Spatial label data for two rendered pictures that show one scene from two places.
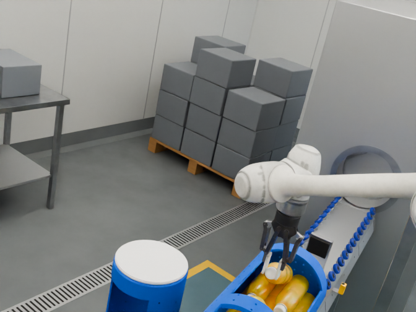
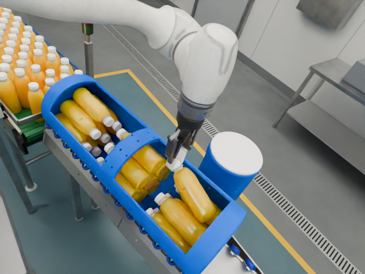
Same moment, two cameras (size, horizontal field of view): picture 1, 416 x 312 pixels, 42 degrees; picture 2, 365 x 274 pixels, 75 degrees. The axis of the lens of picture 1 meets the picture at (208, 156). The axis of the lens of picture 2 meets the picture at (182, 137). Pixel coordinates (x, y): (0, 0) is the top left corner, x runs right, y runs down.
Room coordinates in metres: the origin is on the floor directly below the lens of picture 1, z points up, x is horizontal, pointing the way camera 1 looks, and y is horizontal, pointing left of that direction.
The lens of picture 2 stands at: (1.52, -0.76, 1.86)
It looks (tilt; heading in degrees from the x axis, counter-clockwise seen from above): 45 degrees down; 95
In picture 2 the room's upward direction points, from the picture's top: 19 degrees clockwise
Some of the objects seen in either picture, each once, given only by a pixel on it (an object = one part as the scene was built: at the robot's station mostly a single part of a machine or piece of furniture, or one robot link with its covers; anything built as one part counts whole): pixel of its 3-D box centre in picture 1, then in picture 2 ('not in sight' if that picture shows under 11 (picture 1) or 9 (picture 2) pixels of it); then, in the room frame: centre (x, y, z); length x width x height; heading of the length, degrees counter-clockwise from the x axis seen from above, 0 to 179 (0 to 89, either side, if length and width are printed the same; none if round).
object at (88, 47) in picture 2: not in sight; (92, 109); (0.69, 0.46, 0.55); 0.04 x 0.04 x 1.10; 66
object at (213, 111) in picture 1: (227, 111); not in sight; (5.20, -0.10, 0.59); 1.20 x 0.80 x 1.19; 56
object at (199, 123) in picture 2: (285, 223); (188, 123); (1.49, -0.28, 1.44); 0.08 x 0.07 x 0.09; 66
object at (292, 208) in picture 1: (291, 202); (195, 102); (1.49, -0.28, 1.51); 0.09 x 0.09 x 0.06
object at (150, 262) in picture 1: (151, 260); (236, 151); (1.74, 0.12, 1.03); 0.28 x 0.28 x 0.01
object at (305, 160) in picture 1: (298, 171); (206, 61); (1.48, -0.27, 1.62); 0.13 x 0.11 x 0.16; 132
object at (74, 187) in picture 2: not in sight; (75, 197); (0.93, -0.12, 0.31); 0.06 x 0.06 x 0.63; 66
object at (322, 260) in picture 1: (316, 252); not in sight; (2.12, -0.56, 1.00); 0.10 x 0.04 x 0.15; 66
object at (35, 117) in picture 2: not in sight; (61, 107); (0.82, 0.00, 0.96); 0.40 x 0.01 x 0.03; 66
